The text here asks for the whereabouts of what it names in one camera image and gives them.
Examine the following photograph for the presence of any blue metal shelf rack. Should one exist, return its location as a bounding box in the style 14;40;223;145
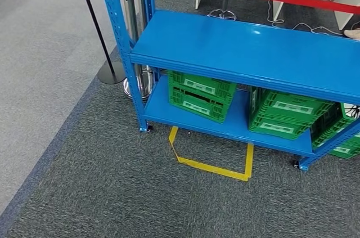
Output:
96;0;360;172

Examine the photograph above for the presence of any green plastic crate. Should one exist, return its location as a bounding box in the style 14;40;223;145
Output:
168;70;237;124
310;102;360;160
248;86;337;141

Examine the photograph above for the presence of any person's beige shoe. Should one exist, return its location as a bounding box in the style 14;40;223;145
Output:
343;28;360;40

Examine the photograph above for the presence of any white floor cable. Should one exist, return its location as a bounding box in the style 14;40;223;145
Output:
259;0;360;38

